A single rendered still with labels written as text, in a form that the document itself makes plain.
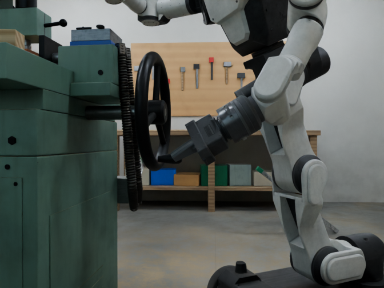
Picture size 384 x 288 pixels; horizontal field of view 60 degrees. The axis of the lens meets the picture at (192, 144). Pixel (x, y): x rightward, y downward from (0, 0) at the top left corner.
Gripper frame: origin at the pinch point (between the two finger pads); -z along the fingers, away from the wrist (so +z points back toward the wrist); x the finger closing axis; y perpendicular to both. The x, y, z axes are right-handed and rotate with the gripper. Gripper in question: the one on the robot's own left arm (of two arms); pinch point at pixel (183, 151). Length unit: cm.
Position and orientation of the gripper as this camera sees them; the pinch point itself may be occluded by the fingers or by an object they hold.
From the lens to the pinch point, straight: 76.6
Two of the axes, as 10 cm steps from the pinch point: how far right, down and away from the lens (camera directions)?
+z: 8.6, -5.0, -1.1
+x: -3.2, -6.9, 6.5
